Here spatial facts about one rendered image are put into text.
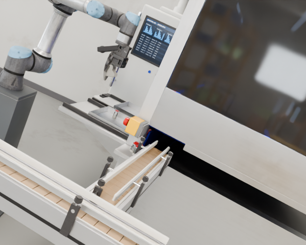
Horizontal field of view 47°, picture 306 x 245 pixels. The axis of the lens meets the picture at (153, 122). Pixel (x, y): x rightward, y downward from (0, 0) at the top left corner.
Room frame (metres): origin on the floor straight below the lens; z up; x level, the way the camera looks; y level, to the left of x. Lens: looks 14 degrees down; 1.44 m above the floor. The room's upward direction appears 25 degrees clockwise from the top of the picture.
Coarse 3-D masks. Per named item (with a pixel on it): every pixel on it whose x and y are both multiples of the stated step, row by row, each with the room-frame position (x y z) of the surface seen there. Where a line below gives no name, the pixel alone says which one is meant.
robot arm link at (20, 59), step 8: (16, 48) 1.91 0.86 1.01; (24, 48) 1.96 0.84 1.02; (8, 56) 1.89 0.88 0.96; (16, 56) 1.88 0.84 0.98; (24, 56) 1.90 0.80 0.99; (32, 56) 1.96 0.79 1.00; (8, 64) 1.88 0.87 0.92; (16, 64) 1.88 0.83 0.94; (24, 64) 1.91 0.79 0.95; (32, 64) 1.96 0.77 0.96; (16, 72) 1.89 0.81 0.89; (24, 72) 1.94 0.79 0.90
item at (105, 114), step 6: (102, 108) 1.89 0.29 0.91; (108, 108) 1.97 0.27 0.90; (90, 114) 1.72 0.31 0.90; (96, 114) 1.83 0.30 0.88; (102, 114) 1.88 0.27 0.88; (108, 114) 1.93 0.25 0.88; (120, 114) 1.96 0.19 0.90; (102, 120) 1.71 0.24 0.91; (108, 120) 1.83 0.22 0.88; (114, 120) 1.87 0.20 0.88; (120, 120) 1.92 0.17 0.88; (114, 126) 1.69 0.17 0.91; (120, 126) 1.81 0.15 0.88; (126, 132) 1.68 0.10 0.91
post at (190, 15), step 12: (192, 0) 1.61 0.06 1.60; (204, 0) 1.60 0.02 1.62; (192, 12) 1.60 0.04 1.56; (180, 24) 1.61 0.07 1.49; (192, 24) 1.60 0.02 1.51; (180, 36) 1.60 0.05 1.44; (168, 48) 1.61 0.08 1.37; (180, 48) 1.60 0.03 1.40; (168, 60) 1.60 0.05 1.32; (168, 72) 1.60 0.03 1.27; (156, 84) 1.60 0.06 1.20; (156, 96) 1.60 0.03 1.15; (144, 108) 1.61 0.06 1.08; (144, 120) 1.60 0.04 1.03; (132, 144) 1.60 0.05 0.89
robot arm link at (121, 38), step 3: (120, 33) 1.75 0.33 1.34; (117, 36) 1.76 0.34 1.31; (120, 36) 1.74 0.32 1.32; (123, 36) 1.74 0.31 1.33; (126, 36) 1.74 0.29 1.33; (129, 36) 1.81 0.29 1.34; (117, 39) 1.75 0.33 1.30; (120, 39) 1.74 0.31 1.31; (123, 39) 1.74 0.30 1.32; (126, 39) 1.75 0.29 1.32; (129, 39) 1.76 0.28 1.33; (120, 42) 1.75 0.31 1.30; (123, 42) 1.74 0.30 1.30; (126, 42) 1.75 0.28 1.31; (129, 42) 1.76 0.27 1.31
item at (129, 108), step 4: (120, 104) 2.16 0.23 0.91; (124, 104) 2.23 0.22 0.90; (128, 104) 2.31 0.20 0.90; (132, 104) 2.30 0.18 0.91; (116, 108) 2.05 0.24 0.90; (120, 108) 2.05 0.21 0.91; (124, 108) 2.21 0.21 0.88; (128, 108) 2.25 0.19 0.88; (132, 108) 2.30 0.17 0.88; (136, 108) 2.29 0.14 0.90; (140, 108) 2.29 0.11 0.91; (124, 112) 2.04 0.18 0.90; (128, 112) 2.04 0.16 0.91; (132, 112) 2.20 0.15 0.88; (136, 112) 2.25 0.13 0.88; (132, 116) 2.03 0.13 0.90
